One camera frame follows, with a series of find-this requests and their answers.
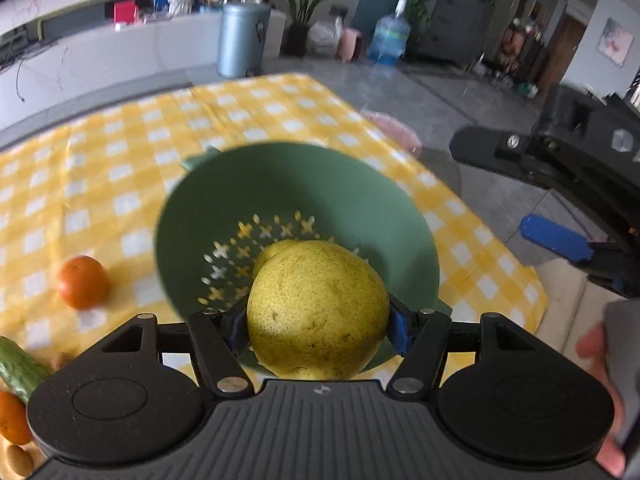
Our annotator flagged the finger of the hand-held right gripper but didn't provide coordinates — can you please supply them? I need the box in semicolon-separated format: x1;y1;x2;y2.
450;127;640;243
520;215;640;297

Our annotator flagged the framed wall picture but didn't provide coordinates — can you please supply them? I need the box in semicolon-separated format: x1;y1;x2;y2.
596;17;632;68

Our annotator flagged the person's right hand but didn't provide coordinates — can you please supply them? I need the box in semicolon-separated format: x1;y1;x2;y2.
576;324;627;477

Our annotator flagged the potted plant with long leaves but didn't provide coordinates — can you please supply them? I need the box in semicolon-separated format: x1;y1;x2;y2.
265;0;358;58

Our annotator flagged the yellow checked tablecloth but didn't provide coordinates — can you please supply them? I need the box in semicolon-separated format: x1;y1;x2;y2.
0;72;550;411

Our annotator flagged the white TV cabinet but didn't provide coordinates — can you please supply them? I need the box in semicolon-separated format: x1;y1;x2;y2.
0;0;288;133

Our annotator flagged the grey metal trash bin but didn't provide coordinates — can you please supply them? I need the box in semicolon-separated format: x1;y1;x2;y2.
216;2;272;80

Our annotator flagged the white plastic bag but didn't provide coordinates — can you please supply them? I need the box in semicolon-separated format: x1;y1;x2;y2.
307;17;346;56

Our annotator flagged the yellow pear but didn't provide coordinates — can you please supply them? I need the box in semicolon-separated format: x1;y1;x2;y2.
252;239;301;278
246;240;391;381

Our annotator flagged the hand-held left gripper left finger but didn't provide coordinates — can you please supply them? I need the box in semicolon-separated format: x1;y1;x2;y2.
92;304;253;398

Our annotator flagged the black cable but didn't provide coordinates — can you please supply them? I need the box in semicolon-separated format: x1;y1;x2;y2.
14;52;27;104

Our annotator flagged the orange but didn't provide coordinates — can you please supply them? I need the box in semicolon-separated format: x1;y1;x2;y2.
0;390;33;446
56;255;111;311

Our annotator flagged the green plastic colander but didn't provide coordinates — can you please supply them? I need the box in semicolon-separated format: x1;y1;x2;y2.
155;142;453;376

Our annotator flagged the red box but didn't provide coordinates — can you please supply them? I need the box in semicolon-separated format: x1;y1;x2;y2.
114;1;141;25

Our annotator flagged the blue water jug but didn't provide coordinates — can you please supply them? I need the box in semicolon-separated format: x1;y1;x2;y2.
367;0;412;66

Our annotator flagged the green cucumber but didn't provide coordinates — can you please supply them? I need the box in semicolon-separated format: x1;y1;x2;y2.
0;336;53;405

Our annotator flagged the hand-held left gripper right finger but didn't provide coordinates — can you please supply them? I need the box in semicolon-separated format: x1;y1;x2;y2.
387;294;548;401

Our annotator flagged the grey sideboard cabinet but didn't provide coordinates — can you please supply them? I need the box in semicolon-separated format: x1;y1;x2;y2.
417;0;496;63

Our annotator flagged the yellowish potato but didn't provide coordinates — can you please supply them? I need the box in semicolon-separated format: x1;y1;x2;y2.
0;442;36;478

